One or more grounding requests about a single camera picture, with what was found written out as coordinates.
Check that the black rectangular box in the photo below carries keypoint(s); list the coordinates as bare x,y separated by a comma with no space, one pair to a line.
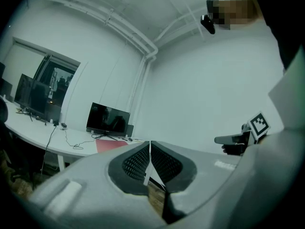
130,130

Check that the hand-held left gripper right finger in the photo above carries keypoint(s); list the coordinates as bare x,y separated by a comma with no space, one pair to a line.
209,170

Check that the black office chair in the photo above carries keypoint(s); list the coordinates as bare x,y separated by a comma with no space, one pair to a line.
9,151

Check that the person's head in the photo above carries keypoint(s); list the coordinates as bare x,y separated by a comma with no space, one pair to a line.
236,8

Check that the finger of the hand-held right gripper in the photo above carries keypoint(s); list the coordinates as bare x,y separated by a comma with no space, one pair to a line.
226,139
233,149

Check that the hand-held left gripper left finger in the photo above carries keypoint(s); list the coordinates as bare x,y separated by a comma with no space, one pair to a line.
95,180

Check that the white roller blind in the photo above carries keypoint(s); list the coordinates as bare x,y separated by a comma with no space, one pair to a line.
21,58

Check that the dark window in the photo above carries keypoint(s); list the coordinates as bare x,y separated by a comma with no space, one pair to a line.
62,73

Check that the black power adapter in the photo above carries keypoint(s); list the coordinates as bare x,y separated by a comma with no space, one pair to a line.
56,123
64,125

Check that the white desk leg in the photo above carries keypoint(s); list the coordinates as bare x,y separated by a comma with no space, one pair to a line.
61,162

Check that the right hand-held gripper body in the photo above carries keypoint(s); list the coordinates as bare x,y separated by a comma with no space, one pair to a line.
258,126

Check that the red mouse pad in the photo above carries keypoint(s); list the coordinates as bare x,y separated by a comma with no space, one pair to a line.
107,145

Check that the black head-mounted camera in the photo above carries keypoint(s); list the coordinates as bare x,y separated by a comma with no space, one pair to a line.
207,23

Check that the black computer monitor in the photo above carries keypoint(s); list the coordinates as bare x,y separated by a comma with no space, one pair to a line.
107,119
33,94

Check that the person's black shirt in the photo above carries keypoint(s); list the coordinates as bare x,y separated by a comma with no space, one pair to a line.
293,37

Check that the white pipe run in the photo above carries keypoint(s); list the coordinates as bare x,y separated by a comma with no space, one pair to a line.
151,54

